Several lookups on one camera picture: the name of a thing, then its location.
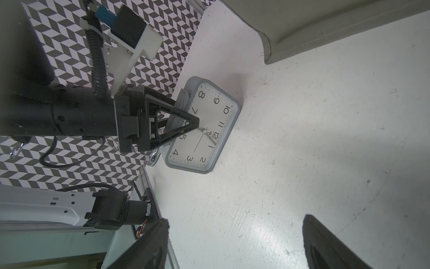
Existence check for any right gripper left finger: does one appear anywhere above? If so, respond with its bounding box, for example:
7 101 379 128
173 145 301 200
108 219 169 269

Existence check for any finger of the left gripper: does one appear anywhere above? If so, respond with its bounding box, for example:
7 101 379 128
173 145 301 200
142 87 199 150

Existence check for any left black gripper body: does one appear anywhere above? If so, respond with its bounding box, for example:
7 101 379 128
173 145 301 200
1 83 148 153

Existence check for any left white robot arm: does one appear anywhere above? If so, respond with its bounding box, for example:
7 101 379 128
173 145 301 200
1 1 199 230

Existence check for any grey square analog clock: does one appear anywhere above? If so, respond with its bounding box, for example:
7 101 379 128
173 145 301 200
161 76 241 174

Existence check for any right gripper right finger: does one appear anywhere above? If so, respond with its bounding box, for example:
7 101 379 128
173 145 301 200
302 214 369 269

